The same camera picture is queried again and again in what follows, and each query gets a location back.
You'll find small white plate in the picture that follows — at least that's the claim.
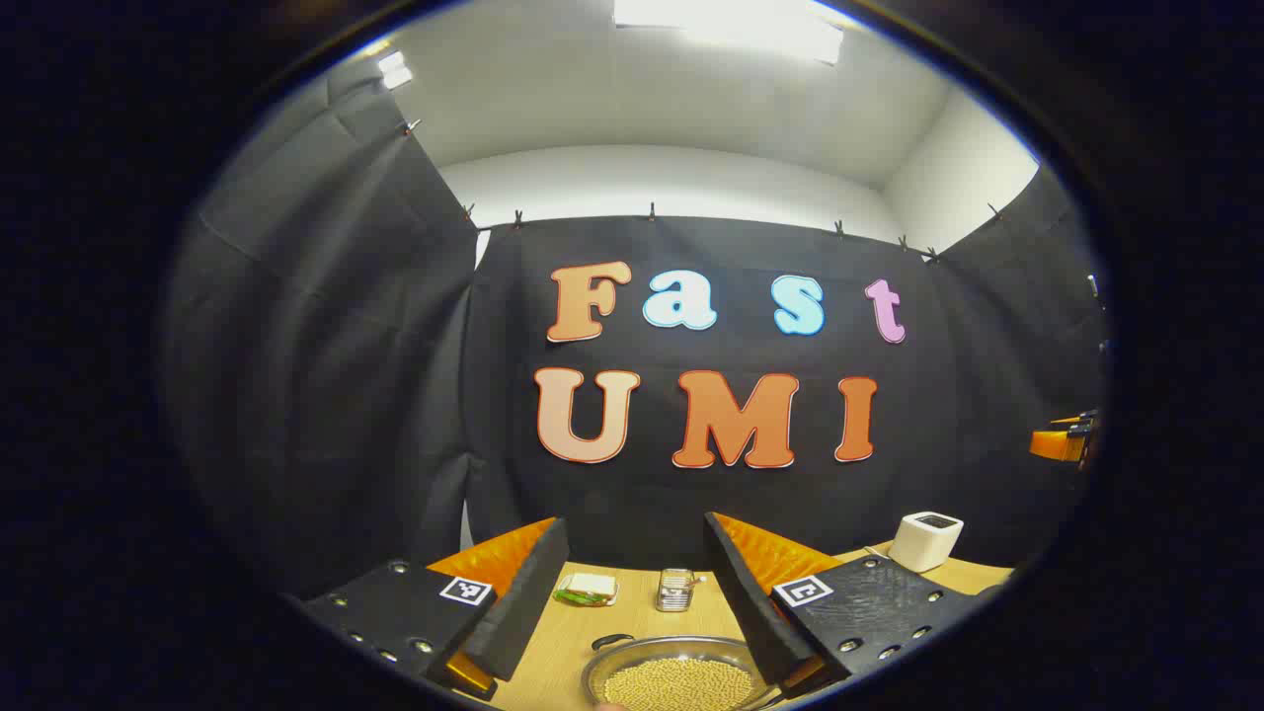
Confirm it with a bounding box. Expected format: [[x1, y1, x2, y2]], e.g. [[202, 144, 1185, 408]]
[[553, 573, 621, 608]]

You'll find white toaster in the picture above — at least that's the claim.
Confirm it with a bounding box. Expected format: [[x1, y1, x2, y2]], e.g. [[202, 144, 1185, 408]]
[[889, 512, 965, 574]]

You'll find steel pot with black handles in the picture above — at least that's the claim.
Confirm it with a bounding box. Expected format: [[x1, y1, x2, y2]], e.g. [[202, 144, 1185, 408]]
[[581, 632, 786, 711]]

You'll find wire mesh holder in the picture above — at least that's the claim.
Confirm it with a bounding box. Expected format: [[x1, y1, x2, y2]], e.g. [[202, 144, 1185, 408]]
[[656, 568, 698, 613]]

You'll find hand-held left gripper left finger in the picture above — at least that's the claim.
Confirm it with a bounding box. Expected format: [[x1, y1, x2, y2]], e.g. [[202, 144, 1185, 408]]
[[296, 515, 572, 702]]

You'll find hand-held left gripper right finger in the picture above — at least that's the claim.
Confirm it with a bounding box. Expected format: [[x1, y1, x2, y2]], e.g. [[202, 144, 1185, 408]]
[[703, 512, 988, 700]]

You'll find large ceiling light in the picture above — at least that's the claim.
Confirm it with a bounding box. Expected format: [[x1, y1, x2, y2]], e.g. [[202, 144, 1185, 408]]
[[612, 0, 846, 66]]

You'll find pile of yellow soybeans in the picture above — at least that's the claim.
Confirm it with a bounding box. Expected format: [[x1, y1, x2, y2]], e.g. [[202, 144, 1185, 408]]
[[604, 658, 756, 711]]

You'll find black backdrop cloth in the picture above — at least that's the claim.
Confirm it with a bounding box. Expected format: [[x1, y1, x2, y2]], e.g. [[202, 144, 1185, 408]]
[[163, 59, 1107, 603]]

